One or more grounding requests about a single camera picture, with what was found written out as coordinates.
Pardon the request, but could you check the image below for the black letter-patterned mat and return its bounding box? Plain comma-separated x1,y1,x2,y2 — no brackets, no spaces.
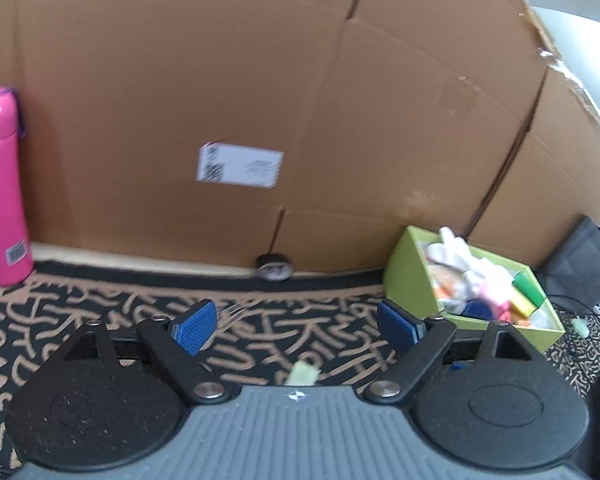
0,257,600,471

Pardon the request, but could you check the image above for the white glove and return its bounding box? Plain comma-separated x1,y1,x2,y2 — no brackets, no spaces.
426,227,498,302

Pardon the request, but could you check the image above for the pink insulated bottle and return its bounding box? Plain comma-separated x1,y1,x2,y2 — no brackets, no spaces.
0,86,35,287

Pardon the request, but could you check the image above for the blue medicine box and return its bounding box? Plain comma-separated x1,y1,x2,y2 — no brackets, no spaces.
461,297,496,321

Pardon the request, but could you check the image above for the white shipping label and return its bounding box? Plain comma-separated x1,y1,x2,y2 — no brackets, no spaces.
196,142,285,189

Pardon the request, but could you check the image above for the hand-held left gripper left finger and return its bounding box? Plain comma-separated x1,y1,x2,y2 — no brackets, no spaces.
62,300,231,405

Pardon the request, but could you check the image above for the black bag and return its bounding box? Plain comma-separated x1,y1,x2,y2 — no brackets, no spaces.
536,215,600,307

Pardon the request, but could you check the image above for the yellow green medicine box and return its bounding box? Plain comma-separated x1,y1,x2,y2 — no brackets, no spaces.
509,301,537,327

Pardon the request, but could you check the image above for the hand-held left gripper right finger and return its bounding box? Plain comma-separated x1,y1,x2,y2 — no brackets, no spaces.
365,300,536,406

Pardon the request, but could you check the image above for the light green cardboard box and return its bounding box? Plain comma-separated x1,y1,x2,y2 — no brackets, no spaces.
382,226,566,356

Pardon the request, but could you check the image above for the dark round object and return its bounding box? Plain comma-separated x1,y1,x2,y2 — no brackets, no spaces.
256,254,295,282

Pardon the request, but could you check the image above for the black cable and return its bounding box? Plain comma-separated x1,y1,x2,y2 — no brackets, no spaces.
550,294,600,322

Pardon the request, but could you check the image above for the large brown cardboard box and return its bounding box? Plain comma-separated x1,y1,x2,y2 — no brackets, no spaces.
0,0,600,280

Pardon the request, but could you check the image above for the small yellow paper scrap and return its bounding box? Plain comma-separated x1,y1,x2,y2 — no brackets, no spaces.
287,360,322,387

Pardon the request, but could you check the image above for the green small box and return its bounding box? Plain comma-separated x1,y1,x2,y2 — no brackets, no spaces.
512,272,547,309

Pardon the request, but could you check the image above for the pink knitted cloth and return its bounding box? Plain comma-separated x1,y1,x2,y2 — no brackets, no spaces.
481,269,515,322

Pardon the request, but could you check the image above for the orange white medicine box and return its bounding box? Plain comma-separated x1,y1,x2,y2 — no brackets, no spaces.
431,265,462,302

